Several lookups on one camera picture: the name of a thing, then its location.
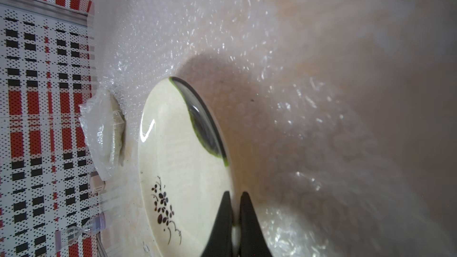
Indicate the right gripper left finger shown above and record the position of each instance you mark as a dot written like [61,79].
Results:
[220,239]

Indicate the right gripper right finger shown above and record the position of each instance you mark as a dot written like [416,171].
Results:
[252,242]

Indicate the bubble wrap sheet of cream plate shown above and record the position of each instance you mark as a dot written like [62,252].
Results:
[318,177]

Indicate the bubble wrap around yellow plate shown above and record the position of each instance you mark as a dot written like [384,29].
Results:
[226,49]

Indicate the small beige wooden block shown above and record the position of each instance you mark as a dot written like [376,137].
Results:
[96,184]

